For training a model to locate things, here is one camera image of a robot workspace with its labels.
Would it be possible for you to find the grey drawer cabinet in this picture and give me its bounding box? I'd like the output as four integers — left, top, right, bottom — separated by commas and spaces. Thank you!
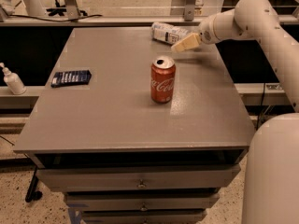
15, 27, 254, 224

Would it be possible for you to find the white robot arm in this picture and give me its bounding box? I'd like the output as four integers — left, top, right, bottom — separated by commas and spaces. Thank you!
172, 0, 299, 224

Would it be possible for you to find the red Coca-Cola can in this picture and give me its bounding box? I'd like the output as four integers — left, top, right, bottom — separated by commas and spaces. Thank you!
150, 56, 176, 104

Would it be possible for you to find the grey metal frame post left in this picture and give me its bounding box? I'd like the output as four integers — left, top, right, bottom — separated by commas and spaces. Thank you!
64, 0, 80, 20

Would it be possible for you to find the clear plastic bottle blue label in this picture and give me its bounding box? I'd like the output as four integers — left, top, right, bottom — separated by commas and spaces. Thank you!
150, 22, 189, 45

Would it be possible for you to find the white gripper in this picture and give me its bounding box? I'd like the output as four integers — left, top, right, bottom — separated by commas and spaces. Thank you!
171, 13, 223, 52

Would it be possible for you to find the grey metal frame post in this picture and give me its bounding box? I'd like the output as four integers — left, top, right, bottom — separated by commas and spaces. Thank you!
64, 0, 80, 20
184, 0, 196, 21

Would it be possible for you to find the black cable on shelf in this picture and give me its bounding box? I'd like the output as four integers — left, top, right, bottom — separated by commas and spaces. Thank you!
10, 13, 104, 23

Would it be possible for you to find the white pump dispenser bottle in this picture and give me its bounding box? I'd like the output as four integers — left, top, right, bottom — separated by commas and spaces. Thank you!
0, 63, 26, 95

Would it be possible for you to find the grey metal frame post right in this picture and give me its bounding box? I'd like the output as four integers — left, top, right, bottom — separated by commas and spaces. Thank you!
184, 0, 196, 21

